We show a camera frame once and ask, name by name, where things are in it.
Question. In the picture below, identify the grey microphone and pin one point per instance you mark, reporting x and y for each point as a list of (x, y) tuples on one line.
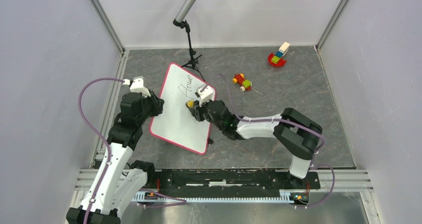
[(185, 8)]

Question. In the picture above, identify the pink framed whiteboard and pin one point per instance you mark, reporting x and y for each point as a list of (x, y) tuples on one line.
[(176, 124)]

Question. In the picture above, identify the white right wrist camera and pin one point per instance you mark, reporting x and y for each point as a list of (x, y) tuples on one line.
[(205, 93)]

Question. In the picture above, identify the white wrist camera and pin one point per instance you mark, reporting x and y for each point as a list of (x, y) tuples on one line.
[(205, 93), (137, 87)]

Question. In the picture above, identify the white slotted cable duct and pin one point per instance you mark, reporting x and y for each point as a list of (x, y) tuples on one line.
[(281, 197)]

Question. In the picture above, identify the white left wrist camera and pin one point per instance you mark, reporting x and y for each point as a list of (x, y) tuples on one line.
[(137, 87)]

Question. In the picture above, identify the yellow bone shaped eraser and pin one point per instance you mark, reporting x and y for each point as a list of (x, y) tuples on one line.
[(190, 104)]

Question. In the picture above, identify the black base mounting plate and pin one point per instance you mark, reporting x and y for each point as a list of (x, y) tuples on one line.
[(229, 183)]

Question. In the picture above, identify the black tripod microphone stand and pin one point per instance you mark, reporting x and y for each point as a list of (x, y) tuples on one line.
[(193, 62)]

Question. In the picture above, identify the red toy brick boat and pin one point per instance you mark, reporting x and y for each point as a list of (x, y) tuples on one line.
[(277, 59)]

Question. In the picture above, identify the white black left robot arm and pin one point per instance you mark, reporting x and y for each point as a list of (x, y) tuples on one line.
[(108, 197)]

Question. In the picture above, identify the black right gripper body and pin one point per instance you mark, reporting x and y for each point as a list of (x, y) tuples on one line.
[(200, 113)]

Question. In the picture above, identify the red toy brick car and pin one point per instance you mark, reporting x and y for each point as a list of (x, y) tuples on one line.
[(245, 84)]

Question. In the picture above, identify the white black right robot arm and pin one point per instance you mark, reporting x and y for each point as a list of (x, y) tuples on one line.
[(300, 135)]

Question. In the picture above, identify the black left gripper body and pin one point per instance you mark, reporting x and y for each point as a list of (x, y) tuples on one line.
[(152, 107)]

